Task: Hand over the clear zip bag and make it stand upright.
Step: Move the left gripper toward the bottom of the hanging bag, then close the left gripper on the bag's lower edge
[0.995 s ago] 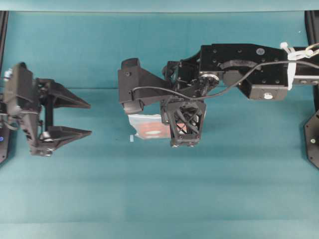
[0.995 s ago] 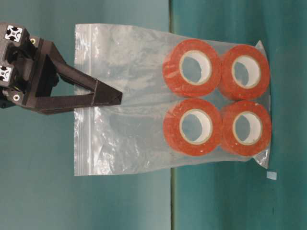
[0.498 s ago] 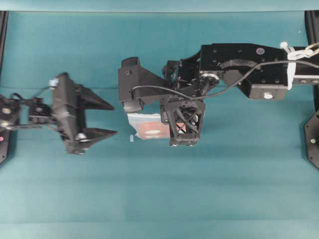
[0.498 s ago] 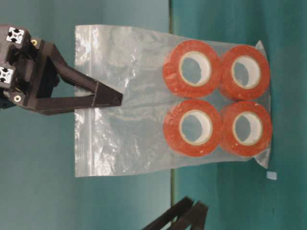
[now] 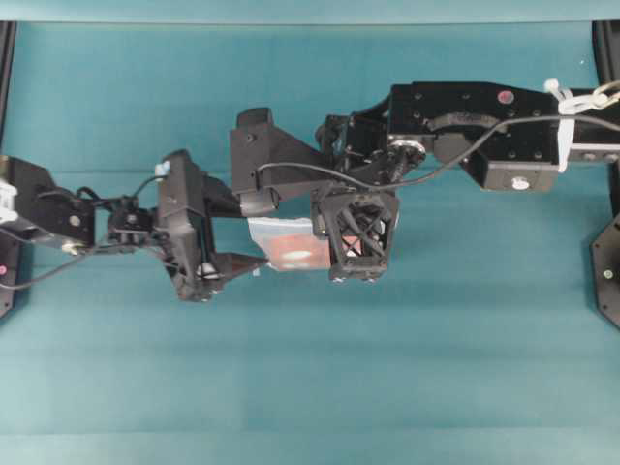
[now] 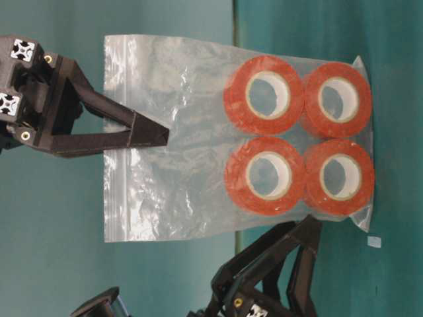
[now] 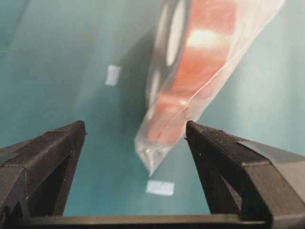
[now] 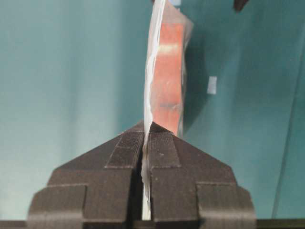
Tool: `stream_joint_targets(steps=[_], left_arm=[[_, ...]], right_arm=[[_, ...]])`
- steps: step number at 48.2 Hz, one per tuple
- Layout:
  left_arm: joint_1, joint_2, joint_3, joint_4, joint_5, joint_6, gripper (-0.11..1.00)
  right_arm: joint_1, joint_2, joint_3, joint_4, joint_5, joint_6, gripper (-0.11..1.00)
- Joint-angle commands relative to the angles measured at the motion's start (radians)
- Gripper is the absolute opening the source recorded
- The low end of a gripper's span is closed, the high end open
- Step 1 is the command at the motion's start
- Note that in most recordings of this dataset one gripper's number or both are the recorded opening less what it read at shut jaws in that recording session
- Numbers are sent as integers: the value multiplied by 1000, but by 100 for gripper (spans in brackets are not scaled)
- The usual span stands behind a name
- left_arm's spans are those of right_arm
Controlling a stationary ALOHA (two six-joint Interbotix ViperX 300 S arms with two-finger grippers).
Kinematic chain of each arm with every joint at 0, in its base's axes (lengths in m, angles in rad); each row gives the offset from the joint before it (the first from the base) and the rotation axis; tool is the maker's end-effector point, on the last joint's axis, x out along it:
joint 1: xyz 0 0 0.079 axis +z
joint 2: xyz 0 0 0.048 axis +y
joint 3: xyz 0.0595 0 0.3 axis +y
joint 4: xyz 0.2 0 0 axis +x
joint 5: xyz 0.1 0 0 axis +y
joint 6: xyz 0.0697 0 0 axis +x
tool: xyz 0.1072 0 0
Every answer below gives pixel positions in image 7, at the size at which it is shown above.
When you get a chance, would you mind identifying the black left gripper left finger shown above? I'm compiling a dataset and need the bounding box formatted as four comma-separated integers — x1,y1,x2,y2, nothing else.
0,121,86,218

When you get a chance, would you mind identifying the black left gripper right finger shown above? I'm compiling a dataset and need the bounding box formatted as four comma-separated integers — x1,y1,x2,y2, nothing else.
186,121,305,229

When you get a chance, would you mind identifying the red tape roll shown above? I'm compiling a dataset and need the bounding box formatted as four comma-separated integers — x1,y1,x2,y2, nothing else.
163,0,238,91
146,69,200,145

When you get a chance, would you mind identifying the clear zip bag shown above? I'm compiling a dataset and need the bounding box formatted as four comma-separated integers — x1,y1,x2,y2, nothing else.
134,0,284,175

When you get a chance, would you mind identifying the white tape marker near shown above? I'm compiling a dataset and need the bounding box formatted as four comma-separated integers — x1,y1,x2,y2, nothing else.
146,180,175,196

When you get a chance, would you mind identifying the white tape marker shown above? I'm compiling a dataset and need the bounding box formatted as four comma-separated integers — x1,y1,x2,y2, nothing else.
146,180,175,196
105,65,122,86

